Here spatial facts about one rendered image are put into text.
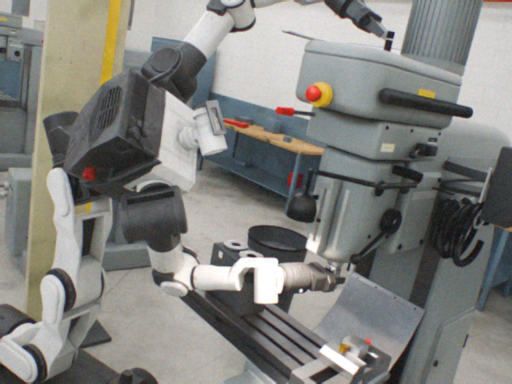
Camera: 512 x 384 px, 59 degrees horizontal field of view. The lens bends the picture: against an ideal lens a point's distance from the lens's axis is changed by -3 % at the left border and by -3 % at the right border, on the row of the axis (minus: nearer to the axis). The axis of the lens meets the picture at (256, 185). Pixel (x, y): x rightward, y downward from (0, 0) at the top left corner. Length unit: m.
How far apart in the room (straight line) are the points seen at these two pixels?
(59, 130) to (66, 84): 1.18
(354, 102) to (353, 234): 0.38
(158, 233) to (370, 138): 0.56
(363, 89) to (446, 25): 0.44
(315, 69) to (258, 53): 6.89
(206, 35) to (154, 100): 0.28
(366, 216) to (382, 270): 0.53
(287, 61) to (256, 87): 0.79
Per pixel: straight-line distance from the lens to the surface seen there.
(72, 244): 1.51
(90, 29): 2.66
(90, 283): 1.59
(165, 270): 1.30
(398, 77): 1.17
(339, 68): 1.14
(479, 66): 5.83
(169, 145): 1.19
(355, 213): 1.27
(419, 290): 1.72
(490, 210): 1.40
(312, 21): 7.34
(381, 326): 1.77
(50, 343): 1.75
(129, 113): 1.13
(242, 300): 1.65
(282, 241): 3.74
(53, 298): 1.58
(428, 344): 1.80
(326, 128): 1.27
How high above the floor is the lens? 1.79
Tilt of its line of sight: 14 degrees down
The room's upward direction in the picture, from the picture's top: 11 degrees clockwise
